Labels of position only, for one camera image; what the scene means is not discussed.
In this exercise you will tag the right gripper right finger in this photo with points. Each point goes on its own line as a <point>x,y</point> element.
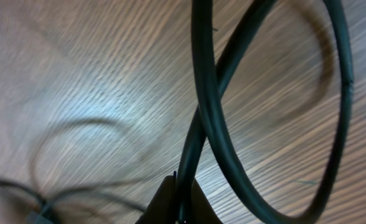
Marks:
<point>202,211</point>

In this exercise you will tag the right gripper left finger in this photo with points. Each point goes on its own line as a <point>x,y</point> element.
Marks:
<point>161,208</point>

